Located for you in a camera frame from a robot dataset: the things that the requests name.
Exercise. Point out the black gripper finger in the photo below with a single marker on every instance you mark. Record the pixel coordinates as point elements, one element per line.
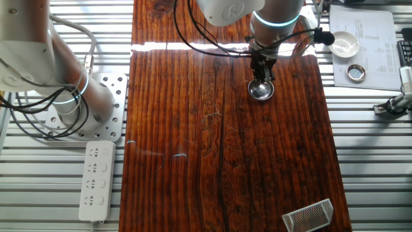
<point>269,74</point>
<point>257,75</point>

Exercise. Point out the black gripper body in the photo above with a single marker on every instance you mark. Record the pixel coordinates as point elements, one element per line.
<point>262,62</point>

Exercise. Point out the small round steel plate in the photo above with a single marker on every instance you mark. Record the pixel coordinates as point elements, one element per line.
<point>260,91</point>

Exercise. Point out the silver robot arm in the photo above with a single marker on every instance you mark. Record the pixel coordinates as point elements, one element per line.
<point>64,80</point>

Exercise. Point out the small white ceramic dish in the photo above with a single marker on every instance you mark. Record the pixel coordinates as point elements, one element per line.
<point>344,44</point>

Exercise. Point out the small round metal tin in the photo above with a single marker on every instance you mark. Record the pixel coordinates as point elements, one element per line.
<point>356,73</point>

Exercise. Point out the printed paper sheet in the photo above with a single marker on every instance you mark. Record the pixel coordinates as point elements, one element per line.
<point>380,48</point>

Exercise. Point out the small silver mounted device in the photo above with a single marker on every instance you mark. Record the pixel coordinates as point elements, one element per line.
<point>396,103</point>

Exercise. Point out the black keyboard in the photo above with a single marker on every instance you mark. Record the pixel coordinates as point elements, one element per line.
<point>405,48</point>

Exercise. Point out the white mesh basket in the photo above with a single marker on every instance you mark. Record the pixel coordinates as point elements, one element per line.
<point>309,217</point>

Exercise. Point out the white power strip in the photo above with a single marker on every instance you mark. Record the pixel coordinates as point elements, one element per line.
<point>96,180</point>

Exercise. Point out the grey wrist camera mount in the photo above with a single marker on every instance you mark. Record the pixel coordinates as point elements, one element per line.
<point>307,17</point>

